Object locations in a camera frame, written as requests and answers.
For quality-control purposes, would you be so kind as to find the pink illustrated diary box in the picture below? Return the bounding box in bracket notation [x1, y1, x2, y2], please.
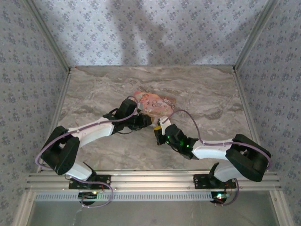
[133, 91, 177, 118]

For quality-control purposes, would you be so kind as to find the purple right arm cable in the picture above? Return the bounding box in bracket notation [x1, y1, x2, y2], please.
[163, 109, 272, 207]

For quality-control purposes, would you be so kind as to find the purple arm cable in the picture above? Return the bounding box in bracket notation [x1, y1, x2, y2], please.
[163, 109, 272, 207]
[34, 95, 114, 208]

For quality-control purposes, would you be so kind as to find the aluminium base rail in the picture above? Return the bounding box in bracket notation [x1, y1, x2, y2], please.
[25, 171, 282, 192]

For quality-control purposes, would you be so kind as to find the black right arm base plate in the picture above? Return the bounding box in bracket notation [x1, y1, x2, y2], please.
[193, 174, 237, 190]

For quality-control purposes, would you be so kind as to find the white slotted cable duct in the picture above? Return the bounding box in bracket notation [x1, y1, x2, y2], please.
[35, 191, 215, 202]

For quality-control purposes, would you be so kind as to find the aluminium table side rail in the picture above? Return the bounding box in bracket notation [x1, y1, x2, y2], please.
[36, 68, 72, 174]
[231, 67, 270, 172]

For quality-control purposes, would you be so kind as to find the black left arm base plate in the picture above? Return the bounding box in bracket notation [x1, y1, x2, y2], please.
[68, 174, 111, 190]

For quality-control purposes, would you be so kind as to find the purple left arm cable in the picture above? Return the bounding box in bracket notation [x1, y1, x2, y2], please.
[34, 95, 114, 208]

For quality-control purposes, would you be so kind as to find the aluminium frame post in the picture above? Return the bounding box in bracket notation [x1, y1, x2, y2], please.
[25, 0, 72, 73]
[232, 0, 281, 73]

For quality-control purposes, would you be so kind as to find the aluminium frame leg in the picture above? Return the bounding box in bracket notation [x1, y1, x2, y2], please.
[13, 190, 36, 226]
[269, 190, 295, 226]

